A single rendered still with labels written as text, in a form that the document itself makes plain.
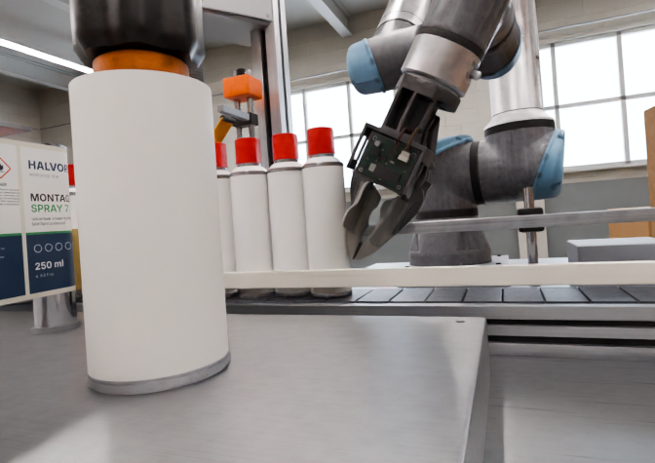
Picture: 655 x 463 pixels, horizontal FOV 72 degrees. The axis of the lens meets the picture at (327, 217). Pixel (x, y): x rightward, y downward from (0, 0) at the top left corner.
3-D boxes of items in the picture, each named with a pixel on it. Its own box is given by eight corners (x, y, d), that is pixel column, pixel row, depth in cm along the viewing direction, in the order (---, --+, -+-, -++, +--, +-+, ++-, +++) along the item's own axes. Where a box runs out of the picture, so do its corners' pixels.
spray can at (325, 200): (304, 298, 54) (292, 128, 54) (319, 291, 59) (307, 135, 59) (346, 298, 52) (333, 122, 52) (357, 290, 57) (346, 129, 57)
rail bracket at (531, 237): (526, 331, 51) (516, 186, 51) (523, 317, 58) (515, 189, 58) (558, 332, 50) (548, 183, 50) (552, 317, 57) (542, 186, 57)
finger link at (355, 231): (317, 250, 51) (351, 175, 49) (335, 246, 57) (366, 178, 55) (340, 263, 50) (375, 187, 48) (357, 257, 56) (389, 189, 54)
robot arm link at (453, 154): (424, 212, 94) (419, 147, 94) (491, 207, 88) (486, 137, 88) (405, 212, 84) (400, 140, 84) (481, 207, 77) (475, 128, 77)
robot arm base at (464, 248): (397, 267, 84) (393, 213, 84) (426, 258, 96) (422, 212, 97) (480, 266, 76) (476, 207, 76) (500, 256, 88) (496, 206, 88)
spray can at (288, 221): (266, 296, 57) (255, 135, 57) (291, 289, 62) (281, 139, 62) (299, 298, 54) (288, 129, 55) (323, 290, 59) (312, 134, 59)
